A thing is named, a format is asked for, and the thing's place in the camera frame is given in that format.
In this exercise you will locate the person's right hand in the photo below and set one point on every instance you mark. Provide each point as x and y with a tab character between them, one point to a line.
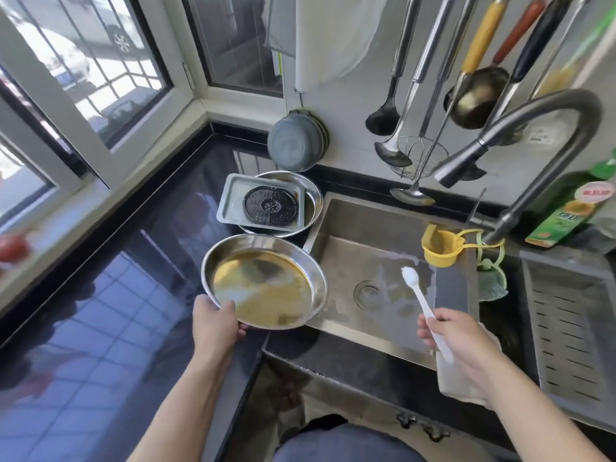
462	343

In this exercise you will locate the person's left hand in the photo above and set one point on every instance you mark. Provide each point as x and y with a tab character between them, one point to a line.
214	329

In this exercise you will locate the round steel pan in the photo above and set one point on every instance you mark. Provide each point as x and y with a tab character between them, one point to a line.
265	284

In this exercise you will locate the white cleaning brush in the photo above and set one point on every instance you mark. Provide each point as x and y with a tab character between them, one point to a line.
416	288

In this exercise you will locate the black round steamer rack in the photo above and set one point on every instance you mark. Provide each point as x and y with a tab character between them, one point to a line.
271	205

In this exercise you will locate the person's right forearm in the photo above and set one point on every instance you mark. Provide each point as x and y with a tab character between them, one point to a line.
534	418

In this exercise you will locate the person's left forearm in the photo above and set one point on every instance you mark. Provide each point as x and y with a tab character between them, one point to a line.
183	414

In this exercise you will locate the white dish rag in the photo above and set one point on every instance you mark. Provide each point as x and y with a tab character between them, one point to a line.
452	380

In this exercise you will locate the green hanging sponge holder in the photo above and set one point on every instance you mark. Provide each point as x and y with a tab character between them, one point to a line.
493	279

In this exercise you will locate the yellow hanging sink cup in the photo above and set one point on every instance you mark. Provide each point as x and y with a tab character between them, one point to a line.
441	247

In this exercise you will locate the steel sink drain tray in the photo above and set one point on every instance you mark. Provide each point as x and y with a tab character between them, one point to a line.
573	341

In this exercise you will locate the rectangular steel tray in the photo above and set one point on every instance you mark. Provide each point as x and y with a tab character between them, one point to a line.
231	202

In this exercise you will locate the stainless steel sink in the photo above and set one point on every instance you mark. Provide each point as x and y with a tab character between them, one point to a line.
375	245

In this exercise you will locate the round steel basin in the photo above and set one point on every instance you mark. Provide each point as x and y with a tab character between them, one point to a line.
313	197

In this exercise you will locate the green dish soap bottle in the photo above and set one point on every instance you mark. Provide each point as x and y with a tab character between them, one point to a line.
568	211

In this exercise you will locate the steel soup ladle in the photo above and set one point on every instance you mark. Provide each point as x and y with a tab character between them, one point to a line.
393	154

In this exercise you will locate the grey hanging basin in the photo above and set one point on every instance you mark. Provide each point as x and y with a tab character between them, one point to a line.
294	141

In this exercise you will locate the small red object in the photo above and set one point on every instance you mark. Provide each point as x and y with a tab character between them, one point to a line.
13	247

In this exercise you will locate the dark green hanging basin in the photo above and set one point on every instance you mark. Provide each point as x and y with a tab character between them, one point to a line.
325	134

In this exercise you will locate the hanging steel ladles and skimmer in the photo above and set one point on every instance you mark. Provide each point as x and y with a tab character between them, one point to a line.
383	118

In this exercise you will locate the steel gooseneck faucet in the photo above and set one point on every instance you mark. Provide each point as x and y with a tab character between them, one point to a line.
568	106

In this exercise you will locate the yellow dish brush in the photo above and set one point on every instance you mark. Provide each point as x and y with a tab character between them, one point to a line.
582	72

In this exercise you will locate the white hanging cloth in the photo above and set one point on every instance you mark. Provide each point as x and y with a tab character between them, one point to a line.
332	33

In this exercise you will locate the steel wall hook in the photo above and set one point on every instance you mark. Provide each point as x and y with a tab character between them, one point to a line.
299	99

